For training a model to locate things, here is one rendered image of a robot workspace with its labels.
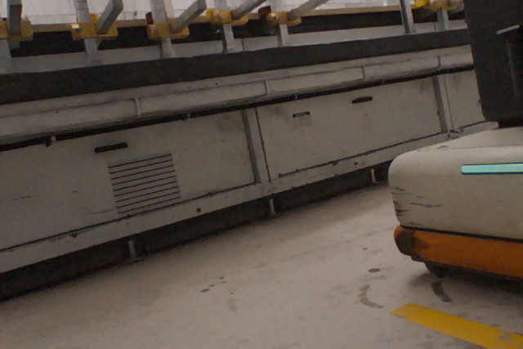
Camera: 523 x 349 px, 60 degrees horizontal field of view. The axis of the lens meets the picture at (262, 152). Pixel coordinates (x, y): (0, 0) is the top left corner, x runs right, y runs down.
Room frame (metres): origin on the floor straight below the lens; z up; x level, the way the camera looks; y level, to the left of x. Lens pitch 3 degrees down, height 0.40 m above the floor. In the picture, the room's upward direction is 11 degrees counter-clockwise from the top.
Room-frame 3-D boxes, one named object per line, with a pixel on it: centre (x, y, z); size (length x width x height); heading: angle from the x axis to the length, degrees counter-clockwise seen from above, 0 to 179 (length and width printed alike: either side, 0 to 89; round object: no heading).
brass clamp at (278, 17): (1.87, -0.19, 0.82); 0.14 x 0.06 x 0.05; 119
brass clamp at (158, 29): (1.63, 0.24, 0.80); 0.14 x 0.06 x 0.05; 119
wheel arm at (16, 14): (1.34, 0.63, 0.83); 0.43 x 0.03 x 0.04; 29
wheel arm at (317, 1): (1.83, -0.24, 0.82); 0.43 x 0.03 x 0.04; 29
